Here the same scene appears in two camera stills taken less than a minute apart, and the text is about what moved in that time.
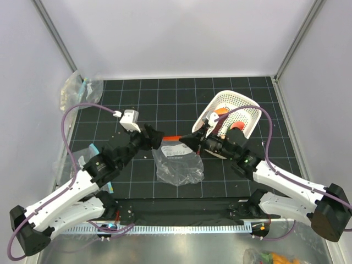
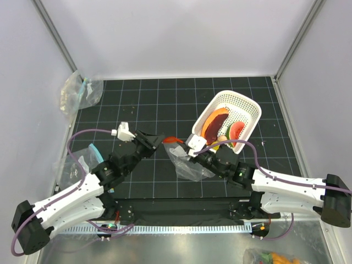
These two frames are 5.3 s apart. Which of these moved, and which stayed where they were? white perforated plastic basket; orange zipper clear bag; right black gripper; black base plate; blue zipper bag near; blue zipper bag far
Moved: right black gripper; orange zipper clear bag
Stayed: white perforated plastic basket; blue zipper bag far; blue zipper bag near; black base plate
